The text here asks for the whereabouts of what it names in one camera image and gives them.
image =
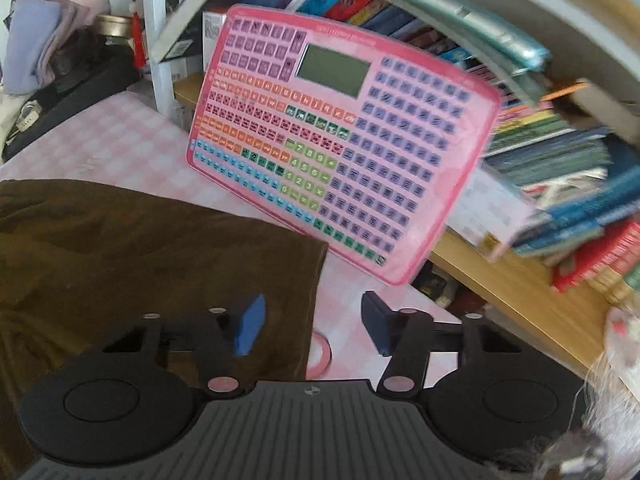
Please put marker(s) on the gold round tin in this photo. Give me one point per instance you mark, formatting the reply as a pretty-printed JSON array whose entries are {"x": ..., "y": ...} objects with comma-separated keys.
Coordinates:
[{"x": 115, "y": 25}]

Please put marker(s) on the row of red books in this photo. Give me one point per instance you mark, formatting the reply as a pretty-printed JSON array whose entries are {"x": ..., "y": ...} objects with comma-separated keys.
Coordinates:
[{"x": 605, "y": 255}]

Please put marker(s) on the white shelf unit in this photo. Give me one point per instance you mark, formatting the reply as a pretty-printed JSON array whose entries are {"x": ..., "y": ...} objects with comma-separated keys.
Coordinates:
[{"x": 155, "y": 35}]

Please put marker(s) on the purple folded cloth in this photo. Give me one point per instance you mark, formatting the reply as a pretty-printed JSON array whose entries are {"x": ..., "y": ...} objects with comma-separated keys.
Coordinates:
[{"x": 30, "y": 45}]

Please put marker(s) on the row of colourful books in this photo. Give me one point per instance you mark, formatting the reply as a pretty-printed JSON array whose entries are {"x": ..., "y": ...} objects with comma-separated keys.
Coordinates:
[{"x": 350, "y": 2}]

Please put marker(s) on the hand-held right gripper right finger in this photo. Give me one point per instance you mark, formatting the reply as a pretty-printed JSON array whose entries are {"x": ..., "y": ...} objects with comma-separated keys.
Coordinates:
[{"x": 377, "y": 325}]

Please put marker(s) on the pink learning tablet toy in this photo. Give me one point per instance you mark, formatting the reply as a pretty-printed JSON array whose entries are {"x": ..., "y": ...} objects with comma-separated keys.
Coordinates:
[{"x": 390, "y": 160}]

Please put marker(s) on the white wristwatch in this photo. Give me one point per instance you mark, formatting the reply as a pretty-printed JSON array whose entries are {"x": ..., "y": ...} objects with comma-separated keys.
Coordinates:
[{"x": 30, "y": 115}]

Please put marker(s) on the brown garment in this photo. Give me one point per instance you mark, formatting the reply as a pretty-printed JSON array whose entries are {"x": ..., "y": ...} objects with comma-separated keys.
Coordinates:
[{"x": 125, "y": 260}]

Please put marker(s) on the stack of blue books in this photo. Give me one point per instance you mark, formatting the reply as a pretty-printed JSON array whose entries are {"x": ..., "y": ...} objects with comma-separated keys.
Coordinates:
[{"x": 560, "y": 170}]

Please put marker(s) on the thick white book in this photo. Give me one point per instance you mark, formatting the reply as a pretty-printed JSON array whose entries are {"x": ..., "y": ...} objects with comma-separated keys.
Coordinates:
[{"x": 200, "y": 5}]

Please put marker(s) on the pink checked table mat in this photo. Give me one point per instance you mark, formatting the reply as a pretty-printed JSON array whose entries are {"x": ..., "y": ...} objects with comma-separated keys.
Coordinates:
[{"x": 125, "y": 145}]

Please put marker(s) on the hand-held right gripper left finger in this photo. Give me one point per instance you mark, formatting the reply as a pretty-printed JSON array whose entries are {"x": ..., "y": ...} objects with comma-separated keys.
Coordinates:
[{"x": 250, "y": 322}]

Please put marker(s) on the red tassel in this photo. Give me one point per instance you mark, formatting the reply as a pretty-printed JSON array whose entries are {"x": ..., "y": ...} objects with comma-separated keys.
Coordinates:
[{"x": 137, "y": 40}]

